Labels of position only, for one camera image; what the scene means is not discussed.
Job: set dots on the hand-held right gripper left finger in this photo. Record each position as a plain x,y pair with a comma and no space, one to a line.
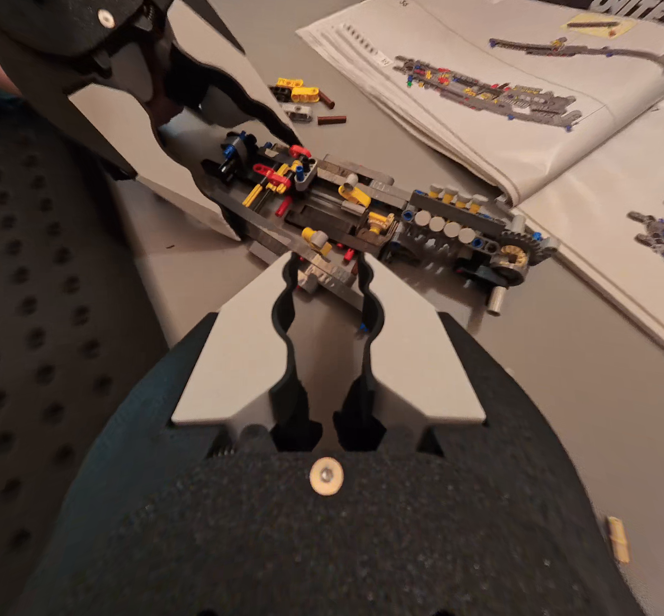
233,367

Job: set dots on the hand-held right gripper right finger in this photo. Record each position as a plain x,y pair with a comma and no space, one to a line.
420,367

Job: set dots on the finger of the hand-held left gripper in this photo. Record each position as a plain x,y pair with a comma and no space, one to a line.
155,175
218,51

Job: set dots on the multicoloured lego chassis assembly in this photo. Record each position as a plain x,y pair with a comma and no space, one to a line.
446,216

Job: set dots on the black lego connector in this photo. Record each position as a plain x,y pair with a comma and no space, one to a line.
280,94

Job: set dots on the light grey lego beam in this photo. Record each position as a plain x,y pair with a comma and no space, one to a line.
299,114

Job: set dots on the brown lego axle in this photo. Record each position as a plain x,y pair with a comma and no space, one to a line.
326,99
332,120

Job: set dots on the lego instruction booklet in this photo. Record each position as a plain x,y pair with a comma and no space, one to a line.
518,159

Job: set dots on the tan lego pin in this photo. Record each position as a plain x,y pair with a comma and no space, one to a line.
618,541

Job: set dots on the black perforated panel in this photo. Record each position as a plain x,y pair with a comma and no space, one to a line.
52,315

